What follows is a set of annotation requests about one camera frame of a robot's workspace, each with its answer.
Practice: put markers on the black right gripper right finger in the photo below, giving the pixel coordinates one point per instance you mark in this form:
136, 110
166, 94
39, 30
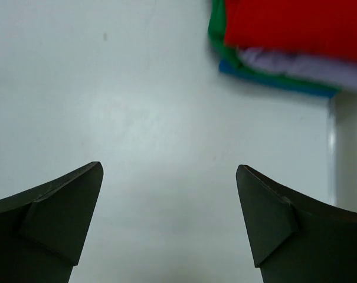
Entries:
293, 237

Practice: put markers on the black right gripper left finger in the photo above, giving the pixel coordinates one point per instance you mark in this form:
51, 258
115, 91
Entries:
43, 229

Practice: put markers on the red t shirt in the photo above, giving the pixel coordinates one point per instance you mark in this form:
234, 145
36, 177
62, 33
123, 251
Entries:
327, 28

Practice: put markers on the purple folded t shirt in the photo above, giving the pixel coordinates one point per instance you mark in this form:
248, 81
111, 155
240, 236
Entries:
312, 68

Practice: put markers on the blue folded t shirt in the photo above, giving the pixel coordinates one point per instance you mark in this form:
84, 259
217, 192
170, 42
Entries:
277, 81

